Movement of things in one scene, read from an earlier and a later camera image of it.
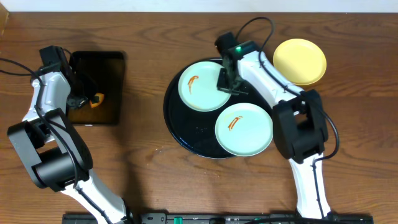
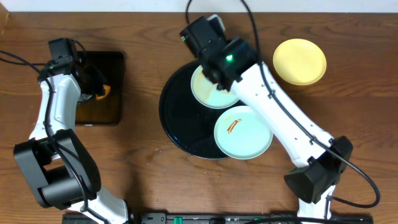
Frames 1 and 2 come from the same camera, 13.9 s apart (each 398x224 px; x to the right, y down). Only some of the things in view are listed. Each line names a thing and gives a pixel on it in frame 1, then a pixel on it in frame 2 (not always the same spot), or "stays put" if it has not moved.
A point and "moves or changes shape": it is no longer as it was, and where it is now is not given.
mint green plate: [244, 129] stays put
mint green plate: [198, 87] moves or changes shape
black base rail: [224, 218] stays put
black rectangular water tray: [109, 67] stays put
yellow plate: [300, 61] stays put
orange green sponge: [101, 96] -> [107, 89]
